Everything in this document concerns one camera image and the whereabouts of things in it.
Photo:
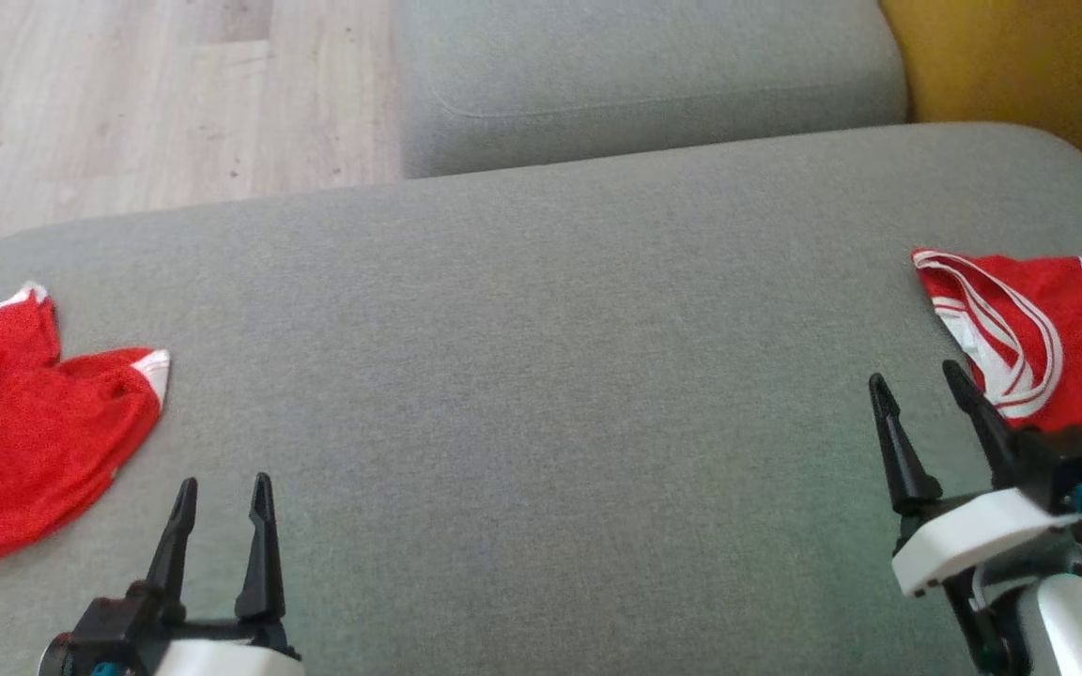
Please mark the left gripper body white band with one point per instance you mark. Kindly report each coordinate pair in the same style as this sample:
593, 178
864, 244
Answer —
231, 657

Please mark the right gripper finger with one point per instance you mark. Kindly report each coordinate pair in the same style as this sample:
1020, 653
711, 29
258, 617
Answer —
907, 469
996, 446

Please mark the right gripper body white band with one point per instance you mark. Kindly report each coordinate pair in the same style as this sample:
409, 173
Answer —
964, 535

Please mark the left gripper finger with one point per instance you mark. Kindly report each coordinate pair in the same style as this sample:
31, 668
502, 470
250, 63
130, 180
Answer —
173, 563
262, 573

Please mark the red white basketball jersey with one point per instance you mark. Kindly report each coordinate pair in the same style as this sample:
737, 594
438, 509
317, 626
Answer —
1076, 347

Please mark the red shorts with white stripe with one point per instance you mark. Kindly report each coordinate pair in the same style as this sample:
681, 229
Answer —
15, 441

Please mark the grey fabric sofa seat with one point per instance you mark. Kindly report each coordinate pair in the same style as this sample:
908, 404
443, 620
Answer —
550, 376

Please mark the yellow fabric cushion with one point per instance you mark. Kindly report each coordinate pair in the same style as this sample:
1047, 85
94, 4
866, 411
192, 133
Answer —
1020, 66

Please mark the grey sofa cushion with seam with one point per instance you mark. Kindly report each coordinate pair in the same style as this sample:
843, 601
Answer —
644, 75

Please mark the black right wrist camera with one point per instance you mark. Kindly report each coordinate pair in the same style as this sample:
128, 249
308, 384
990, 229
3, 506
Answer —
1067, 465

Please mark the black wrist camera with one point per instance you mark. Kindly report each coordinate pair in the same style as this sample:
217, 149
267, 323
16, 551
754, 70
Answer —
1067, 465
104, 629

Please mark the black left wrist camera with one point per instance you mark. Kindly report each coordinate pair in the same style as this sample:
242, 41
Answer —
104, 629

